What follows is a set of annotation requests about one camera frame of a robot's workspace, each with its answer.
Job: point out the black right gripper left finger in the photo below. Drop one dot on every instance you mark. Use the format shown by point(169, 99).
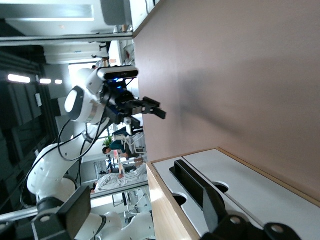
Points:
point(75, 210)

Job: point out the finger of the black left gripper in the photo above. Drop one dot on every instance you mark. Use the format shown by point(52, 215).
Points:
point(151, 101)
point(157, 113)

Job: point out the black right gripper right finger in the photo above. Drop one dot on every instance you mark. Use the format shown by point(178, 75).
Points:
point(215, 215)

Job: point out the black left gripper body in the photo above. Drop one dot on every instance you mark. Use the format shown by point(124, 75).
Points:
point(120, 102)

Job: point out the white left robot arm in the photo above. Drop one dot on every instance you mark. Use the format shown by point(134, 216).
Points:
point(50, 165)

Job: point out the wooden drawer cabinet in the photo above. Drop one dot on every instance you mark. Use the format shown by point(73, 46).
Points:
point(165, 212)

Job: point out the green potted plant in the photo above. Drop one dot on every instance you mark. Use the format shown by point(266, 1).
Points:
point(108, 142)

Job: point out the person in teal shirt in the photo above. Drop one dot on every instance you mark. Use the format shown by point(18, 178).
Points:
point(117, 146)

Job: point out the white draped cloth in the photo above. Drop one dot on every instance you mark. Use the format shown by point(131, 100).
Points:
point(117, 178)

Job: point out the small ceiling light panel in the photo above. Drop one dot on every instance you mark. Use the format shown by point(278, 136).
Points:
point(58, 81)

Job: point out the medium ceiling light panel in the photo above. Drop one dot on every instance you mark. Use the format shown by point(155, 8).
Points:
point(45, 81)

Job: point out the large ceiling light panel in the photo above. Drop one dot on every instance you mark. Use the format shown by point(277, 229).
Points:
point(18, 78)

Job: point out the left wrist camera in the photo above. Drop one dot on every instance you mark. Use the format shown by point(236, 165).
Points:
point(117, 73)

